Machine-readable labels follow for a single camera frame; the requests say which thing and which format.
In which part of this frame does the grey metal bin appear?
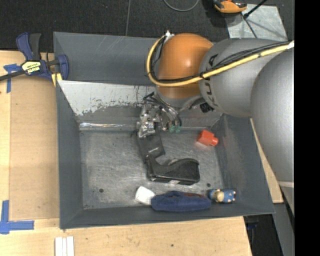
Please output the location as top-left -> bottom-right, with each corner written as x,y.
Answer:
52,31 -> 276,230

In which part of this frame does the red plastic toy block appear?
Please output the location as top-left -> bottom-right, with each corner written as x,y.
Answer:
196,129 -> 219,147

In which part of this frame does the white plastic object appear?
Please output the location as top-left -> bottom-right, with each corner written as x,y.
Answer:
134,185 -> 157,206

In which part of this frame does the dark blue cloth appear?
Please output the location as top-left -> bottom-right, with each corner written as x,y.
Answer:
150,190 -> 213,213

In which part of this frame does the blue toy figure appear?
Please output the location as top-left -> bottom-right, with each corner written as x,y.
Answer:
207,188 -> 237,204

